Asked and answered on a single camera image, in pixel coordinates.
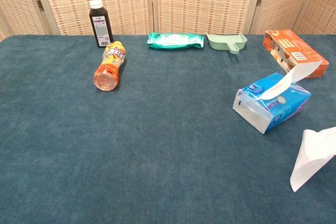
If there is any dark bottle with white cap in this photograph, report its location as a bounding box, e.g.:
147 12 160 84
89 0 114 48

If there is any mint green plastic dustpan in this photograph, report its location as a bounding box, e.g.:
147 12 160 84
205 31 248 55

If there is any blue felt table mat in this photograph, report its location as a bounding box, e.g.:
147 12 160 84
0 34 336 224

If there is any teal wet wipes pack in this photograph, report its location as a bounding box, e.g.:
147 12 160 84
146 32 205 50

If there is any orange cardboard box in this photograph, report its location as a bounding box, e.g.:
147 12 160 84
264 29 330 79

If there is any blue tissue pack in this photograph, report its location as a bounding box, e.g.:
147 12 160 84
232 72 312 135

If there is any white tissue sheet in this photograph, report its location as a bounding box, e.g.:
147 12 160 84
290 126 336 193
258 60 323 100

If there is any orange yellow drink bottle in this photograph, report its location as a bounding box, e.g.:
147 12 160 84
93 40 127 92

